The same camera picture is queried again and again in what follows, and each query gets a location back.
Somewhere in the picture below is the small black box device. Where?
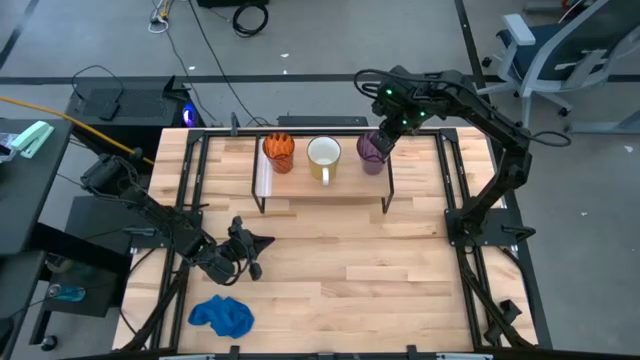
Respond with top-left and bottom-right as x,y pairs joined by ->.
97,101 -> 121,122

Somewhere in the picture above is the wooden shelf with black legs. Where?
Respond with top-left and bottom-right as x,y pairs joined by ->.
250,132 -> 396,215

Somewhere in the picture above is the yellow mug with white inside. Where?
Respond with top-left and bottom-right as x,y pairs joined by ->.
306,135 -> 343,187

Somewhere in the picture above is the black low side shelf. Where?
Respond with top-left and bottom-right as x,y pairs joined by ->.
29,222 -> 131,346

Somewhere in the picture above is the orange faceted plastic cup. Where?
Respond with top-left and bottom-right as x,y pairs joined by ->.
262,131 -> 296,175

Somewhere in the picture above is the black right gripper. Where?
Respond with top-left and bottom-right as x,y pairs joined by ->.
372,89 -> 426,157

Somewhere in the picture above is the grey metal furniture base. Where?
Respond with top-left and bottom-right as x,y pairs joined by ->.
567,109 -> 640,135

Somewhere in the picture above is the grey and blue office chair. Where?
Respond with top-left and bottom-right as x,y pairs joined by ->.
468,0 -> 640,140

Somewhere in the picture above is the mint green stapler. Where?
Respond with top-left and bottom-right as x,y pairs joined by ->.
10,120 -> 55,160

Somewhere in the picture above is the purple faceted plastic cup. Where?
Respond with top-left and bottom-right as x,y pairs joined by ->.
355,130 -> 390,177

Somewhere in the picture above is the black computer tower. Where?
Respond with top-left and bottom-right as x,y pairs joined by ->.
66,74 -> 204,149

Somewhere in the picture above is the black power strip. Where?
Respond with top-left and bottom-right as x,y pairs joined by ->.
277,115 -> 370,128

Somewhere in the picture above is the black metal table frame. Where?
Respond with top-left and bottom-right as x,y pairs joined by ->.
119,112 -> 554,360

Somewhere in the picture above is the white and yellow cable bundle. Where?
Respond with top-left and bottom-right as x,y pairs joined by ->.
147,0 -> 174,35

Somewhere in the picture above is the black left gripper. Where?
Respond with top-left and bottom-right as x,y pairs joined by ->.
219,215 -> 276,282

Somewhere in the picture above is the coiled black cable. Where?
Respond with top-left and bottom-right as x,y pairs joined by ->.
231,2 -> 270,39

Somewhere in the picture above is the thick yellow cable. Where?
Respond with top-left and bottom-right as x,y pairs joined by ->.
0,95 -> 155,166

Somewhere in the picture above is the crumpled blue cloth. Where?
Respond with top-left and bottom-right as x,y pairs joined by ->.
187,294 -> 256,340

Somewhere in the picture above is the blue translucent object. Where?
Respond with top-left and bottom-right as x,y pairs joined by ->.
48,283 -> 87,304

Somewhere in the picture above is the black side desk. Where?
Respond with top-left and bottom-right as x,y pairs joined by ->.
0,118 -> 74,256

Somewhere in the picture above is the long black floor cable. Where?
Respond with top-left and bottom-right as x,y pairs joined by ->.
187,0 -> 274,127

